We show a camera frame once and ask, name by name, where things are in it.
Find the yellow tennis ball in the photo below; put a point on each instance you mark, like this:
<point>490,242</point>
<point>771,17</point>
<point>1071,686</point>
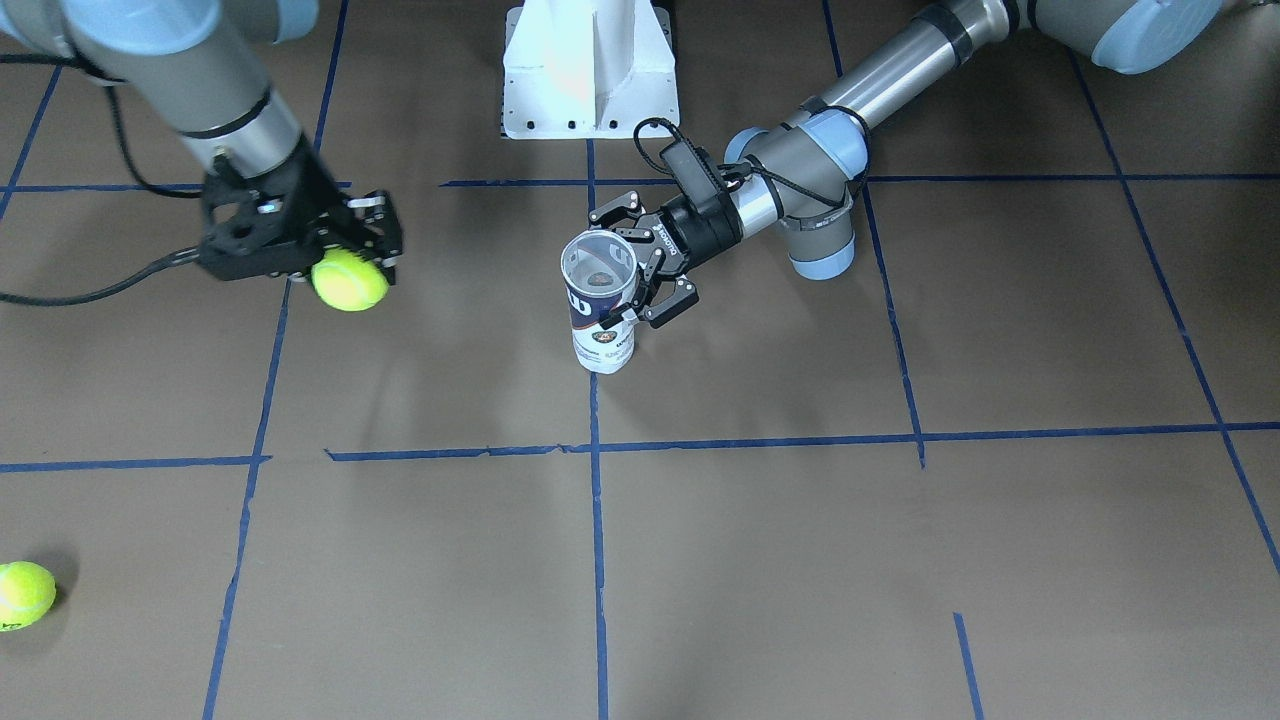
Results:
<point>28,591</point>
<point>345,281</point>

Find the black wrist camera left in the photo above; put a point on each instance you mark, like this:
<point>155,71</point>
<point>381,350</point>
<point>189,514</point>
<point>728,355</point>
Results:
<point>699,181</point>

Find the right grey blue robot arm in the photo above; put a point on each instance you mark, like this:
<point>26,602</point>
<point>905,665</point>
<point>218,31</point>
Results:
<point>194,62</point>

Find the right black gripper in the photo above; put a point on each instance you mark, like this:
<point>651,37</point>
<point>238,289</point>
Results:
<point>318,203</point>

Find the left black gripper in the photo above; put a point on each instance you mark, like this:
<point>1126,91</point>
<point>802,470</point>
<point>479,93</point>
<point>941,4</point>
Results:
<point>697,238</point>

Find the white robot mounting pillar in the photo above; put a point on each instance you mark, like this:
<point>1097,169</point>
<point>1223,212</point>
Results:
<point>587,69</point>

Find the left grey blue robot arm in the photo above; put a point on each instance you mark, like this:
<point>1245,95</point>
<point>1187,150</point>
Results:
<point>803,175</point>

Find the clear tennis ball can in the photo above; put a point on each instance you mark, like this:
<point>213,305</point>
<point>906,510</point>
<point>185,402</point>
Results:
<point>599,270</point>

